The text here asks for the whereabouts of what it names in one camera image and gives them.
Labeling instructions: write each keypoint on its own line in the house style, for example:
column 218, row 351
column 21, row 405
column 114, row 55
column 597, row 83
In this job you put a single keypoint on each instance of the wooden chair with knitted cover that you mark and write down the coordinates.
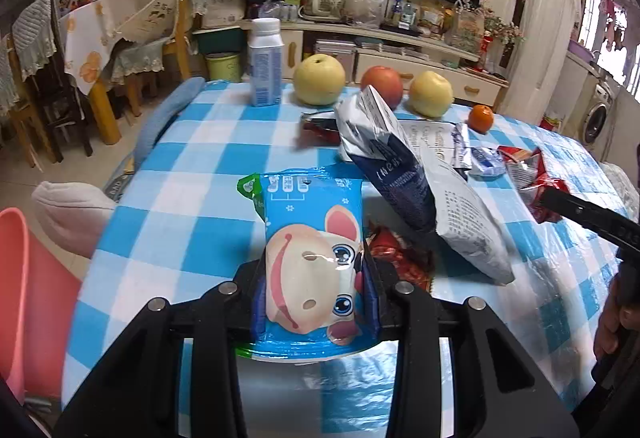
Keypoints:
column 35, row 33

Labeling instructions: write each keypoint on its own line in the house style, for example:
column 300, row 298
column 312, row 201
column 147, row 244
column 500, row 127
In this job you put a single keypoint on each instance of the patterned gift bag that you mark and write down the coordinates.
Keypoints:
column 465, row 28

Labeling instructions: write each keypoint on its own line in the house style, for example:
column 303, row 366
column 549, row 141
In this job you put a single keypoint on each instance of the blue white checked tablecloth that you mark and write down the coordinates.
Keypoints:
column 200, row 198

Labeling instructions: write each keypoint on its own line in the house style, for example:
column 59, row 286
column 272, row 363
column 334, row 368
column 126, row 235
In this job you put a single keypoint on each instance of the dark red snack packet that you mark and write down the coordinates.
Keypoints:
column 400, row 260

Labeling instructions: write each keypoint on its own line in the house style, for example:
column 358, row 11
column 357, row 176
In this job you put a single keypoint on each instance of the red apple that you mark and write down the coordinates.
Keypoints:
column 383, row 86

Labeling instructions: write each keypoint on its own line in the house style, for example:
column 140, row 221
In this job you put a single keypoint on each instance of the white rice bag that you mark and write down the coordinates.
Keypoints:
column 222, row 3

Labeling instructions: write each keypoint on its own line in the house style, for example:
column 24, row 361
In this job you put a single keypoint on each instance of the artificial flower bunch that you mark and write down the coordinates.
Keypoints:
column 505, row 31

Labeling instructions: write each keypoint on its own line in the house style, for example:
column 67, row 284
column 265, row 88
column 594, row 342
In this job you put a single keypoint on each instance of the small red black wrapper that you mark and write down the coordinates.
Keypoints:
column 320, row 128

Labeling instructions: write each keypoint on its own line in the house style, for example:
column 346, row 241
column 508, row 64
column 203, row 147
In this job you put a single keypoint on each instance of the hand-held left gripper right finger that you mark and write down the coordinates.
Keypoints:
column 373, row 313

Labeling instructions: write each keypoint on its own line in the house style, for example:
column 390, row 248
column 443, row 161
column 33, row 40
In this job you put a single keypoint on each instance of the yellow apple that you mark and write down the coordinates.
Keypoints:
column 432, row 94
column 319, row 79

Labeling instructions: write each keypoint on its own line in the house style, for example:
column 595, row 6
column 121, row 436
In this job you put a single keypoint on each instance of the blue white small wrapper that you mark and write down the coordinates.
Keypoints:
column 486, row 163

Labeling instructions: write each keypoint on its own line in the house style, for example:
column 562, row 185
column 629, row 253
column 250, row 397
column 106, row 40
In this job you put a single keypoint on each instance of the wooden chair with lace cushion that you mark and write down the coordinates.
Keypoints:
column 145, row 56

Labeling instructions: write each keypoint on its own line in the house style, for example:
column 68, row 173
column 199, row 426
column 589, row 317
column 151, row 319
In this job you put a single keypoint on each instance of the glass electric kettle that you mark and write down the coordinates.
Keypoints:
column 320, row 1

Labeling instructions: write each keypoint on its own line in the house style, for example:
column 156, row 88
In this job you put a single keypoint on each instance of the opened red snack wrapper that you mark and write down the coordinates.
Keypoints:
column 542, row 198

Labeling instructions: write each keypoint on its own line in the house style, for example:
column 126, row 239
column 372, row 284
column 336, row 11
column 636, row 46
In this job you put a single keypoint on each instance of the dark green plastic tub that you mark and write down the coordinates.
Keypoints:
column 222, row 40

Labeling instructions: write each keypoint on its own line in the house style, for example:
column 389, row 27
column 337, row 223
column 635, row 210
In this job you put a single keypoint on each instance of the white orange-print tablecloth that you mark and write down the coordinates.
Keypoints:
column 82, row 43

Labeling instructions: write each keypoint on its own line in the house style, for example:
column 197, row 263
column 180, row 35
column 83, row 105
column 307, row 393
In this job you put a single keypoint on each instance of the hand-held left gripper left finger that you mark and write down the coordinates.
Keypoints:
column 258, row 313

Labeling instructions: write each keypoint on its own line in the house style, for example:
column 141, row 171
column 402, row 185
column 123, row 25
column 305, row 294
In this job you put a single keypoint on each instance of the white blue milk bottle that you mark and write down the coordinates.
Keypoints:
column 265, row 68

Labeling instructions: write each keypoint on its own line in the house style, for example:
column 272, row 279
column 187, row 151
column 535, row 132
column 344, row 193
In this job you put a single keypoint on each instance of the white plastic bag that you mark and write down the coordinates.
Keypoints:
column 622, row 185

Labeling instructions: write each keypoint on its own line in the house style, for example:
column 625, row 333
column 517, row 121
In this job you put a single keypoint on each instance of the silver navy snack bag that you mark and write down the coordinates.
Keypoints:
column 400, row 168

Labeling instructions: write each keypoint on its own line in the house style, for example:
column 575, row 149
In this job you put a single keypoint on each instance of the blue denim cloth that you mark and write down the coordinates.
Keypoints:
column 165, row 118

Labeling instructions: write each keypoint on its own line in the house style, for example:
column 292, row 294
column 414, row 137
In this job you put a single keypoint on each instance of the silver washing machine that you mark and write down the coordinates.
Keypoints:
column 597, row 116

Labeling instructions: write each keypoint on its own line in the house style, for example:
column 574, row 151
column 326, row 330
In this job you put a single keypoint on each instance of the person's right hand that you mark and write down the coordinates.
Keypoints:
column 609, row 328

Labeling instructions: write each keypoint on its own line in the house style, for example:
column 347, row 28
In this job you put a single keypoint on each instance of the white television cabinet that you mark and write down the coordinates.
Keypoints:
column 465, row 88

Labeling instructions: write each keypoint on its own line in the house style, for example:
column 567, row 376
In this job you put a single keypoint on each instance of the lace-covered standing air conditioner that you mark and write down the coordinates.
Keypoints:
column 547, row 18

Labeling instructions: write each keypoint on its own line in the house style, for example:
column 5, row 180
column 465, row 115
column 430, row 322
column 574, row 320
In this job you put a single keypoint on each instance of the clear plastic bag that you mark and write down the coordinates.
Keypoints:
column 362, row 6

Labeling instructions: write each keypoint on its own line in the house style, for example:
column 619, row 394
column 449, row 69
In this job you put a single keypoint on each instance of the light green waste bin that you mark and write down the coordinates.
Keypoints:
column 224, row 67

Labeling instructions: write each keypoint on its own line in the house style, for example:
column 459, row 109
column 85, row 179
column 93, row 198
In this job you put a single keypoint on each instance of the printed floor mat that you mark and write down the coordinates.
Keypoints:
column 120, row 178

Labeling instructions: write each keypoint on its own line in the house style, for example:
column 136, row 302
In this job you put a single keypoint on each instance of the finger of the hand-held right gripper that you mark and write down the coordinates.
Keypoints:
column 590, row 214

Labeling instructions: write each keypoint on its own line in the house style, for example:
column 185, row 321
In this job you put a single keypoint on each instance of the pink plastic bucket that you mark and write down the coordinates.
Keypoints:
column 30, row 298

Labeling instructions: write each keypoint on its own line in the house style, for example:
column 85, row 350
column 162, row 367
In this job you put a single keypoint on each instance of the orange tangerine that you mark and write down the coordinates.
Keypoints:
column 481, row 119

